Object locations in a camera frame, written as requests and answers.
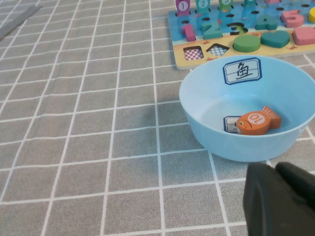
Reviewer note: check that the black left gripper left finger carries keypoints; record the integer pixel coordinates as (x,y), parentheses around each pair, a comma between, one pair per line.
(270,209)

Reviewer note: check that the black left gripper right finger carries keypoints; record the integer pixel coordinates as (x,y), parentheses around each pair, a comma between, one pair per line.
(302,184)

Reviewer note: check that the orange fish piece 10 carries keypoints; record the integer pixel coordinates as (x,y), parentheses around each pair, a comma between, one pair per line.
(256,123)

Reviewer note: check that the light blue plastic bowl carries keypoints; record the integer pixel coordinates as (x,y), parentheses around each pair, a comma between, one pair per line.
(197,98)

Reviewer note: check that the teal heart piece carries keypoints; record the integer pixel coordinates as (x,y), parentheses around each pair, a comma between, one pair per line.
(274,39)

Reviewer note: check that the pink trapezoid piece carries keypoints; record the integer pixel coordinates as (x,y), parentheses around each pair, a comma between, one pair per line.
(305,35)

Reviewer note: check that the green circle piece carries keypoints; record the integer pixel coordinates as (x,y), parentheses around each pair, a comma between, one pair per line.
(246,43)

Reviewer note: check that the teal number 4 piece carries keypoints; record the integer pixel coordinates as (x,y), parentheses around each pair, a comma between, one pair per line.
(267,24)

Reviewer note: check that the pink number 5 piece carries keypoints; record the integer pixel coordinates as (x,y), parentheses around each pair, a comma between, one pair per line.
(286,16)

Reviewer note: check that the yellow number 6 piece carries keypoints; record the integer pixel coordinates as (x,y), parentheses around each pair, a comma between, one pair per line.
(312,14)

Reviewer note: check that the teal number 2 piece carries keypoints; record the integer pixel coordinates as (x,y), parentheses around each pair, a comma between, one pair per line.
(211,34)

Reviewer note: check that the wooden number puzzle board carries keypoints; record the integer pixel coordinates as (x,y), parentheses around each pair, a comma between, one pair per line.
(178,52)

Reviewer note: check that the pink fish piece 5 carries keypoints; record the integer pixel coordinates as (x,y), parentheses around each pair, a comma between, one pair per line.
(273,1)

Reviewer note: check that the magenta number 1 piece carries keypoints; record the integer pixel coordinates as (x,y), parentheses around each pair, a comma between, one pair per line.
(189,33)

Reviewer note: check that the dark teal fish piece 4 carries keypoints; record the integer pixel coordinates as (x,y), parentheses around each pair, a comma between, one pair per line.
(249,2)

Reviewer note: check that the green fish piece 3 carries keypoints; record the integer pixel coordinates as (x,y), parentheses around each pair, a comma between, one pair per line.
(225,3)

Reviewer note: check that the teal fish piece 2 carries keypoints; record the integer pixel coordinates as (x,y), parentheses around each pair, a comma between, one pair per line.
(202,5)

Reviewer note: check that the magenta fish piece 1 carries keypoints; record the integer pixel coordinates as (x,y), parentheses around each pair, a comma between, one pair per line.
(182,6)

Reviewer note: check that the grey checked tablecloth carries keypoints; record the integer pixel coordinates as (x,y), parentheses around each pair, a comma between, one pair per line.
(73,123)

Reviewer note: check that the grey metal strip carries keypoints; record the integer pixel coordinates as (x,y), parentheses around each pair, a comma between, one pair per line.
(17,23)

